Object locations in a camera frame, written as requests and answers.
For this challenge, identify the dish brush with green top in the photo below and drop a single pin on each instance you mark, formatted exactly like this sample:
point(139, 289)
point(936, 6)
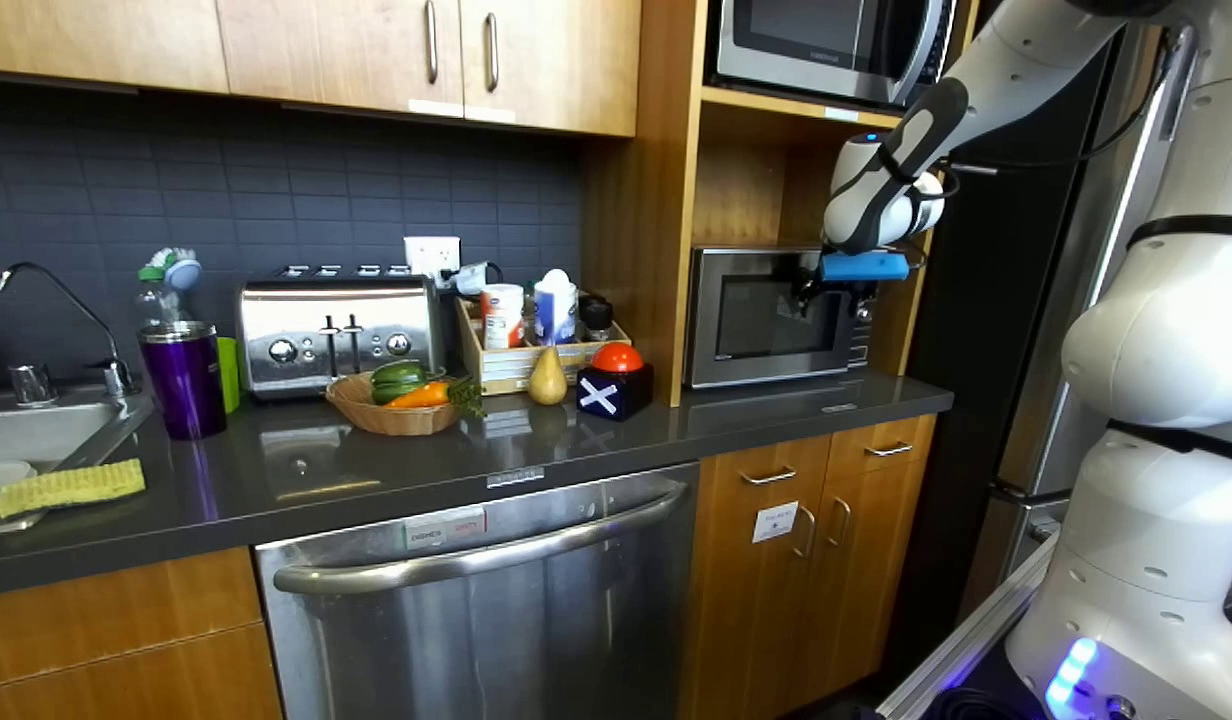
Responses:
point(173, 273)

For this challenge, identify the wooden wall cabinets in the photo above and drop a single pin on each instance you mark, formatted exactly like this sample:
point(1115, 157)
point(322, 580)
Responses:
point(308, 55)

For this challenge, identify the blue white canister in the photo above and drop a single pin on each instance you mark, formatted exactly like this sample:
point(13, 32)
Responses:
point(552, 309)

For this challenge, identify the wooden cabinet under sink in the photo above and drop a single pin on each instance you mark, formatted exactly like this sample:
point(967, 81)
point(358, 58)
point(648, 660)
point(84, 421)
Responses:
point(108, 641)

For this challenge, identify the green cup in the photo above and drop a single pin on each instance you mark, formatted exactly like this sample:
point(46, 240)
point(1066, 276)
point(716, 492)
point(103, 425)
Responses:
point(228, 372)

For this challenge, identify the yellow pear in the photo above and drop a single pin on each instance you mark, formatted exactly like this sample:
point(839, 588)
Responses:
point(549, 383)

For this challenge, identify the white wall outlet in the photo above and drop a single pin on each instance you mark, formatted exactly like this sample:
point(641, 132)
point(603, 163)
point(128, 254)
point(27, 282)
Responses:
point(433, 256)

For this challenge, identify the steel sink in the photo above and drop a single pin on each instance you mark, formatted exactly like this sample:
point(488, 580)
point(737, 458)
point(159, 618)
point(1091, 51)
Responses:
point(29, 432)

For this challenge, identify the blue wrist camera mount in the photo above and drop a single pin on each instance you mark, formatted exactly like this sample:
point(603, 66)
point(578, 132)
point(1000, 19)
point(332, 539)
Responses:
point(865, 269)

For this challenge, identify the yellow sponge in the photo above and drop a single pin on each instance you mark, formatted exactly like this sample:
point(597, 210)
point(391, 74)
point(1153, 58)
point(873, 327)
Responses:
point(69, 490)

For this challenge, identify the small countertop microwave body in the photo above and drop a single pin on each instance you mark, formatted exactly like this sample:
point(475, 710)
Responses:
point(861, 341)

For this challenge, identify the wooden shelf unit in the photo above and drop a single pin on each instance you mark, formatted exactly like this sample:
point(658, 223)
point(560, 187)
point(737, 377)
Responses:
point(641, 240)

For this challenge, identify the stainless dishwasher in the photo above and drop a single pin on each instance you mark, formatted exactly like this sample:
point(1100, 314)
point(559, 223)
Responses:
point(508, 641)

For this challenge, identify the stainless refrigerator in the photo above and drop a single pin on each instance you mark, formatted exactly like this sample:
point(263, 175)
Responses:
point(1016, 334)

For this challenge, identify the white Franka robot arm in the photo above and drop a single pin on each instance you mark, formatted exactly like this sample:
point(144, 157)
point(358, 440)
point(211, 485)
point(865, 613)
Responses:
point(1160, 345)

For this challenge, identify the green vegetable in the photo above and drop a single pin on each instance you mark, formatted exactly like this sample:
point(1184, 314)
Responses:
point(397, 383)

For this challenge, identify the black box with red button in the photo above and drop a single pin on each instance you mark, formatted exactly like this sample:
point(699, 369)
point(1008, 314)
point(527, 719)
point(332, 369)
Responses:
point(615, 385)

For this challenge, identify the white cabinet label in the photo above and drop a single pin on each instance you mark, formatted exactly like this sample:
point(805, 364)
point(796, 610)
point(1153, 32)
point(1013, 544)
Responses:
point(776, 520)

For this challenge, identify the wooden cabinet drawer front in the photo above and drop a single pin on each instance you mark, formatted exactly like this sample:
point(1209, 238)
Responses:
point(760, 613)

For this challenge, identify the white red cup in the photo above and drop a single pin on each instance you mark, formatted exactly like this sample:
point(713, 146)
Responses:
point(503, 317)

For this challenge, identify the large stainless built-in microwave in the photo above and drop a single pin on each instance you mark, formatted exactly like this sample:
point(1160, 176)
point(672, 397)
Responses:
point(829, 47)

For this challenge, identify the small black jar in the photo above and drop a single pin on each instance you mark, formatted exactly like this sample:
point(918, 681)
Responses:
point(597, 314)

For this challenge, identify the metal faucet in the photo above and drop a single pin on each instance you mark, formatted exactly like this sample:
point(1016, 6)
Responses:
point(108, 363)

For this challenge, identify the purple tumbler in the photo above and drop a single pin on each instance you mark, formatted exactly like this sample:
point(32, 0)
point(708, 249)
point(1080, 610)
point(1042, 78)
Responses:
point(186, 385)

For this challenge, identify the orange carrot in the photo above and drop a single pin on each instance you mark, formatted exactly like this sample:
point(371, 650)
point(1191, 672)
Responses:
point(421, 397)

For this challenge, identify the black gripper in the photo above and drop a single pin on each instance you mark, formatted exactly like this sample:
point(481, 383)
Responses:
point(818, 282)

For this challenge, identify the wooden bowl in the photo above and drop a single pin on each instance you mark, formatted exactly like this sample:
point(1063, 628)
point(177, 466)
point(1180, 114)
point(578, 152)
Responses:
point(391, 416)

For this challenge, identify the stainless four-slot toaster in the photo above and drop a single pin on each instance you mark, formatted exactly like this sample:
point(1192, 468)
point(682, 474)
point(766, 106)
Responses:
point(336, 341)

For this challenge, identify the wooden crate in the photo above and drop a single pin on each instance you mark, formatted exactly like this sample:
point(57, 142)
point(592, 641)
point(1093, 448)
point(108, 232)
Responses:
point(538, 364)

